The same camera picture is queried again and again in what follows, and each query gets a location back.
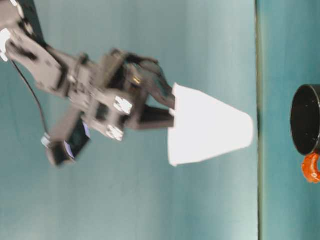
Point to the blue-green table cloth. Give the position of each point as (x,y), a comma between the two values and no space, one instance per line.
(280,37)

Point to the white paper cup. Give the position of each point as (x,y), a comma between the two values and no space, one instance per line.
(205,125)

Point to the blue-green backdrop cloth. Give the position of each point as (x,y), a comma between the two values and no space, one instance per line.
(125,200)

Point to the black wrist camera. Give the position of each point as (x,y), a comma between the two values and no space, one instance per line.
(62,150)

